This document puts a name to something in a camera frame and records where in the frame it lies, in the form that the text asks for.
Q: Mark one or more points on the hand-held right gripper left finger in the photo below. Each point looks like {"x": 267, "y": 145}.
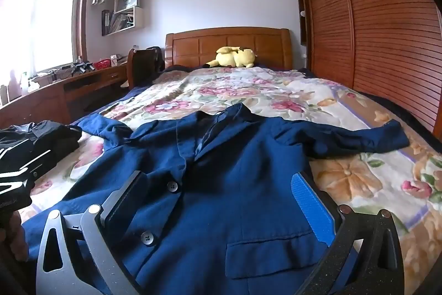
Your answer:
{"x": 121, "y": 205}

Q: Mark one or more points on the wooden bed headboard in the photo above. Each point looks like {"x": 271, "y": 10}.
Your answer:
{"x": 262, "y": 44}

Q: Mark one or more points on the wooden chair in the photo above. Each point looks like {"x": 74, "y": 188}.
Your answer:
{"x": 130, "y": 70}

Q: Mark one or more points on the red basket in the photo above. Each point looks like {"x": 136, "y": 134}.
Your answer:
{"x": 101, "y": 65}

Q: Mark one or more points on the floral blanket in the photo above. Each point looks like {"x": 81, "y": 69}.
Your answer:
{"x": 241, "y": 91}

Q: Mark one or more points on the wooden desk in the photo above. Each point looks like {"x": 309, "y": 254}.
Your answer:
{"x": 45, "y": 108}

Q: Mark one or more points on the window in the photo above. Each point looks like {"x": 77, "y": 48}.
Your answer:
{"x": 45, "y": 22}

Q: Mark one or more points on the black garment on chair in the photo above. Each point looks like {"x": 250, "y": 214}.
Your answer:
{"x": 148, "y": 67}

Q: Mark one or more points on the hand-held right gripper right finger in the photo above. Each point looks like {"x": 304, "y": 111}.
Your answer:
{"x": 310, "y": 205}

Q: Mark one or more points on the blue suit jacket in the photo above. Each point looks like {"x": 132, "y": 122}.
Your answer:
{"x": 214, "y": 198}

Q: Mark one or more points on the wooden slatted wardrobe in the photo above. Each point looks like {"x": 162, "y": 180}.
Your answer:
{"x": 380, "y": 22}

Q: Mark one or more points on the person's left hand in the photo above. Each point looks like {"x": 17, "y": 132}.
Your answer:
{"x": 17, "y": 236}

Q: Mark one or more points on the yellow plush toy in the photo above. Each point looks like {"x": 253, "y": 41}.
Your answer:
{"x": 234, "y": 56}

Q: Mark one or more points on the black clothes pile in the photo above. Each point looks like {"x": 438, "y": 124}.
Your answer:
{"x": 58, "y": 136}

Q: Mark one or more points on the white wall shelf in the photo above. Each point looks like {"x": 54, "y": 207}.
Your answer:
{"x": 138, "y": 16}

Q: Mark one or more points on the white carton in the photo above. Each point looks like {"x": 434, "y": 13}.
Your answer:
{"x": 113, "y": 60}

